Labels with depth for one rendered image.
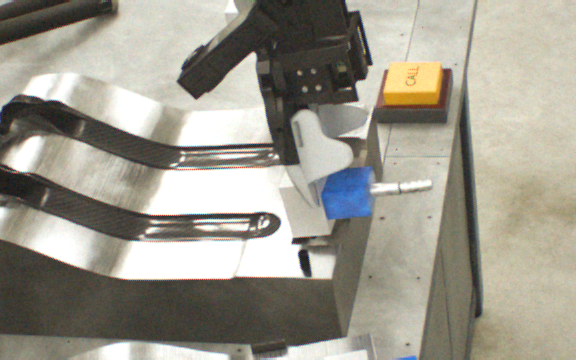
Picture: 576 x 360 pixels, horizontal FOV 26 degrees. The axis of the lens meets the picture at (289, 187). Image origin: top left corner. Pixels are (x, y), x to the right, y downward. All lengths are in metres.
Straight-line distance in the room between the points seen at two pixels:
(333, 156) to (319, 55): 0.09
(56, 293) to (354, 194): 0.31
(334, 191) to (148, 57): 0.57
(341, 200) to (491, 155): 1.56
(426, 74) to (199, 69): 0.42
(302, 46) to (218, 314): 0.28
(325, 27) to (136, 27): 0.69
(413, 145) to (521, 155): 1.28
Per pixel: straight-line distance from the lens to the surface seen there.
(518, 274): 2.36
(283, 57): 1.01
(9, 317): 1.24
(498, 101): 2.79
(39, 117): 1.27
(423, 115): 1.39
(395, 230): 1.26
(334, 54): 1.00
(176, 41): 1.62
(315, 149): 1.05
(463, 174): 2.04
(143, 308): 1.17
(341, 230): 1.16
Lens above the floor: 1.63
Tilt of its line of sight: 38 degrees down
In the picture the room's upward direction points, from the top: 11 degrees counter-clockwise
